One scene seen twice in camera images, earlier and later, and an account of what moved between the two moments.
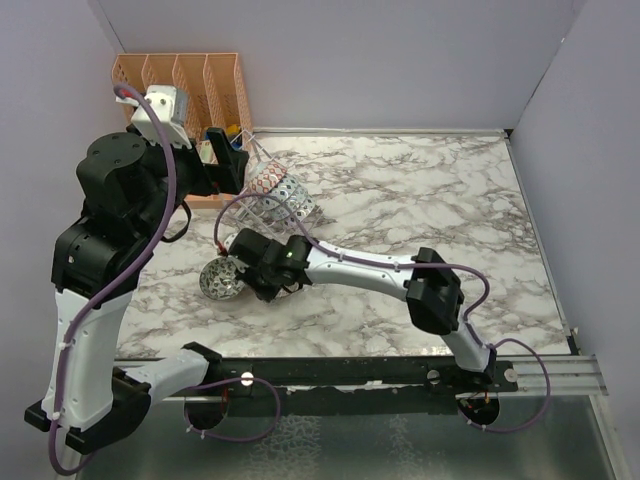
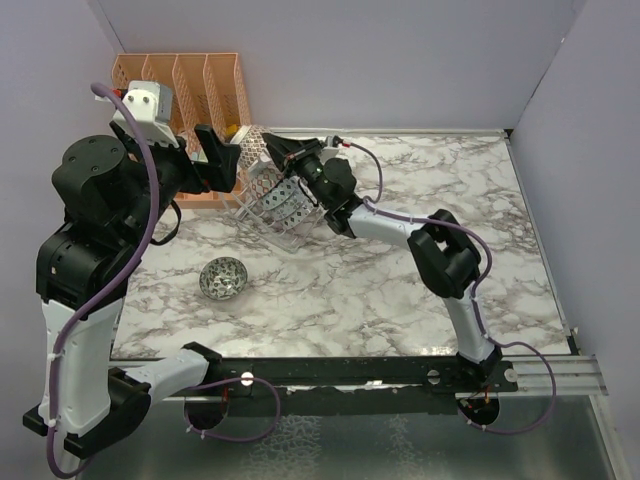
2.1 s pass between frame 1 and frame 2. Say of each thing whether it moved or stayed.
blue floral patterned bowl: moved
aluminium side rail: stayed
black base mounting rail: stayed
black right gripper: moved
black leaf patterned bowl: stayed
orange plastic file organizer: stayed
